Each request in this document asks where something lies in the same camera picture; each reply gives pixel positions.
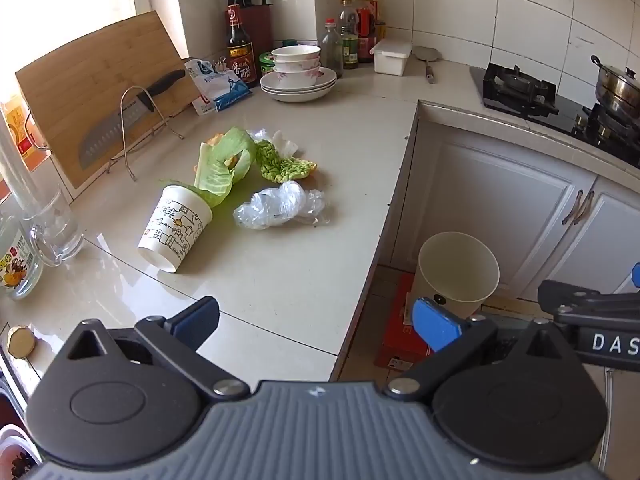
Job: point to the metal binder clip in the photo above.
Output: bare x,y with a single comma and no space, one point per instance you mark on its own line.
219,66

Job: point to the narrow white cabinet door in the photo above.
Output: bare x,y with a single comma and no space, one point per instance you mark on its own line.
610,240

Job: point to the blue and white salt bag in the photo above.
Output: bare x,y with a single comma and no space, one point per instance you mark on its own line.
220,87

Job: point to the dark bottle with green label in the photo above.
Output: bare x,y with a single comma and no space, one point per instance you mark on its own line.
350,35

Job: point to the glass bottle with red cap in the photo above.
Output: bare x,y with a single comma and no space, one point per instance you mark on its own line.
331,50

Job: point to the white round waste bin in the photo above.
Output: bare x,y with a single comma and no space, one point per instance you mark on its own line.
450,270

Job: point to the steel pot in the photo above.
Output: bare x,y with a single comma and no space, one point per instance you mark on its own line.
617,85

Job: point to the white plate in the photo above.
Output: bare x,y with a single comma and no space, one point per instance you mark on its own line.
300,94
300,100
327,80

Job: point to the large napa cabbage leaf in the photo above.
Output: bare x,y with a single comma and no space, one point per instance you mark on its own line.
280,167

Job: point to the white plastic container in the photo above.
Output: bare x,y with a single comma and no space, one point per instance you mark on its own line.
15,455

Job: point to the tall translucent bottle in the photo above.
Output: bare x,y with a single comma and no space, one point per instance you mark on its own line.
20,175

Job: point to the yellow oil bottle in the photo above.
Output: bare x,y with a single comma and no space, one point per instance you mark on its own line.
377,10

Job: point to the glass mug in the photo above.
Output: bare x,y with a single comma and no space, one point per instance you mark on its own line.
55,230

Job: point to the metal spatula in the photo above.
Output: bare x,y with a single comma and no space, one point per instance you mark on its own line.
426,55

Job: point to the clear plastic wrap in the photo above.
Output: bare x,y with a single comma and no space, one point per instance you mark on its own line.
257,135

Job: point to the dark vinegar bottle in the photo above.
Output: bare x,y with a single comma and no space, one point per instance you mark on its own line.
240,55

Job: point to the ginger piece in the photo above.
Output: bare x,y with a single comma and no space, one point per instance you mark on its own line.
21,342

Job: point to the wooden cutting board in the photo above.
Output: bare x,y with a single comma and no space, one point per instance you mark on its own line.
90,75

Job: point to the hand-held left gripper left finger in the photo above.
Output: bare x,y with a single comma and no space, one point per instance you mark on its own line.
197,322

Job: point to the wide white cabinet door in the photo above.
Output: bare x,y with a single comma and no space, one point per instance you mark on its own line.
480,190

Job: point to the white lidded plastic box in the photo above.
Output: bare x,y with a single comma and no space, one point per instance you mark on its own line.
392,57

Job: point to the large orange peel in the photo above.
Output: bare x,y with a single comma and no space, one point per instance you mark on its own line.
214,139

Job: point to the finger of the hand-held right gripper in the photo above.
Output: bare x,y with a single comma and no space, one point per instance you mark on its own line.
575,302
636,277

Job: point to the oil bottle with red label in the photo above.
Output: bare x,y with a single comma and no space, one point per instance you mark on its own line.
365,25

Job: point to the printed white paper cup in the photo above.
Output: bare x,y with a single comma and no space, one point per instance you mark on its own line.
175,230

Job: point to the cooking wine bottle yellow label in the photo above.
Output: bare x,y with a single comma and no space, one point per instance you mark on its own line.
15,132

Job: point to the clear bottle with fruit label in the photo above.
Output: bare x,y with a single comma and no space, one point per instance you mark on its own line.
17,265

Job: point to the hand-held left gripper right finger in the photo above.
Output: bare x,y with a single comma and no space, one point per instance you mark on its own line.
435,325

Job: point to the green cabbage leaf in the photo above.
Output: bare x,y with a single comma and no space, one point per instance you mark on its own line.
235,152

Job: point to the green lid jar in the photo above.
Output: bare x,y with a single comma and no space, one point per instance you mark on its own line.
266,64

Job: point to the dark red knife block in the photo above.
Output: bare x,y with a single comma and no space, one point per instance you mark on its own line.
262,30

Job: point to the red cardboard box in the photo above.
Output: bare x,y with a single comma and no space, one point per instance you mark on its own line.
400,330

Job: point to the black gas stove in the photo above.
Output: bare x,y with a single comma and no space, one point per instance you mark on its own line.
525,92

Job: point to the white floral bowl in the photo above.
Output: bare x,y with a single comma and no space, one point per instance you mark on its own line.
297,79
295,66
295,53

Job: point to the clear plastic bag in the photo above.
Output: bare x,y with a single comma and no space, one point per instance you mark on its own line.
280,205

